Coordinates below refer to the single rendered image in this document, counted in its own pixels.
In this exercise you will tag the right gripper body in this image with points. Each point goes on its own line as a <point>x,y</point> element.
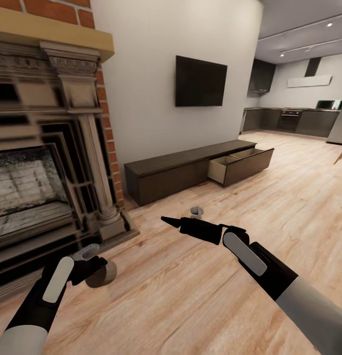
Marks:
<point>194,227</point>

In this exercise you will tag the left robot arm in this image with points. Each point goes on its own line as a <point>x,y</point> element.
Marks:
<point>29,328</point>

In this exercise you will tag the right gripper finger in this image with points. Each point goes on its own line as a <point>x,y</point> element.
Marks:
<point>173,221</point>

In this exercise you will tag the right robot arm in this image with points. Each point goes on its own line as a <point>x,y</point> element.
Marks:
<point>316,316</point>

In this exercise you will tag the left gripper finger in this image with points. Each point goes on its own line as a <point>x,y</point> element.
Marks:
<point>103,261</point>

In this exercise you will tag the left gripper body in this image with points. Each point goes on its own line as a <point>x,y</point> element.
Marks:
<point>90,267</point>

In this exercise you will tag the wood fireplace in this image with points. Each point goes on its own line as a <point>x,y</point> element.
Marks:
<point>57,190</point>

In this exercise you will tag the pillar candle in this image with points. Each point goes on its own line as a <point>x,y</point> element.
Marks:
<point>103,276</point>

